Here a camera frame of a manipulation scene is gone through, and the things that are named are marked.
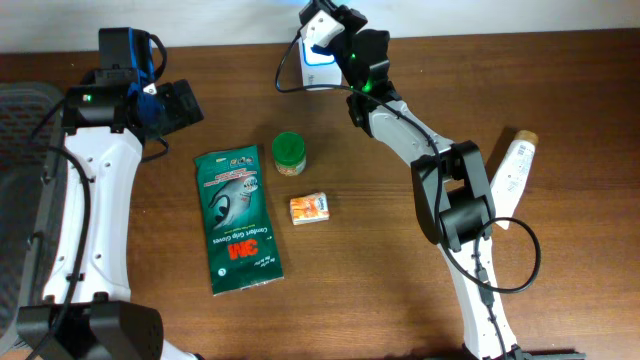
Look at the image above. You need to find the green lid jar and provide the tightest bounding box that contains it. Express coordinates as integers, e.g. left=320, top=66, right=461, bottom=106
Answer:
left=272, top=132, right=306, bottom=176

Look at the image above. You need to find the orange small box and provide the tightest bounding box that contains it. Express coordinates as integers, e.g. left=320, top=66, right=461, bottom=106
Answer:
left=289, top=192, right=330, bottom=225

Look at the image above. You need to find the white bamboo print tube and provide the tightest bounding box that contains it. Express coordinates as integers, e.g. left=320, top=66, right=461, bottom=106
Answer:
left=490, top=130, right=539, bottom=218

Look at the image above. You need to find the green 3M gloves packet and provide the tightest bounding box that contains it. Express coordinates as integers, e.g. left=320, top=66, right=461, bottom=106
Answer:
left=194, top=145, right=284, bottom=296

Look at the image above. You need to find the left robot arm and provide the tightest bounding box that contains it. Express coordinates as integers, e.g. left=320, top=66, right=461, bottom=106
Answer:
left=16, top=27, right=203, bottom=359

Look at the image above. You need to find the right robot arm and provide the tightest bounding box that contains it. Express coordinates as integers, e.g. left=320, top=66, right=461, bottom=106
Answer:
left=299, top=1, right=524, bottom=359

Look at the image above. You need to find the white barcode scanner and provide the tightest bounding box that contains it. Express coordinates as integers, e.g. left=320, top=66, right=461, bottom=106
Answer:
left=298, top=40, right=342, bottom=87

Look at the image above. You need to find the grey plastic mesh basket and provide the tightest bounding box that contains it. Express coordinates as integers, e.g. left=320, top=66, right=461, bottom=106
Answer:
left=1, top=82, right=63, bottom=354

